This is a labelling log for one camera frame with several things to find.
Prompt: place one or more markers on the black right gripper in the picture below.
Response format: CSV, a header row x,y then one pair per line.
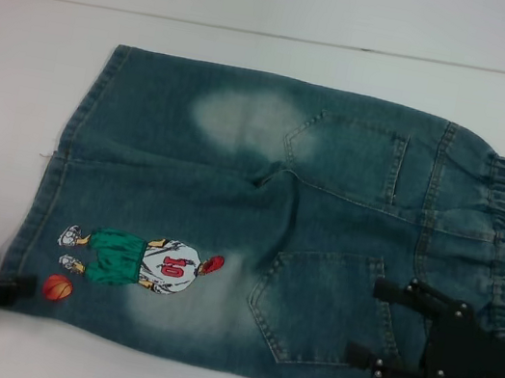
x,y
454,352

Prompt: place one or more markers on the blue denim shorts basketball print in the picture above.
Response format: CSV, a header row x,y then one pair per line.
x,y
230,204

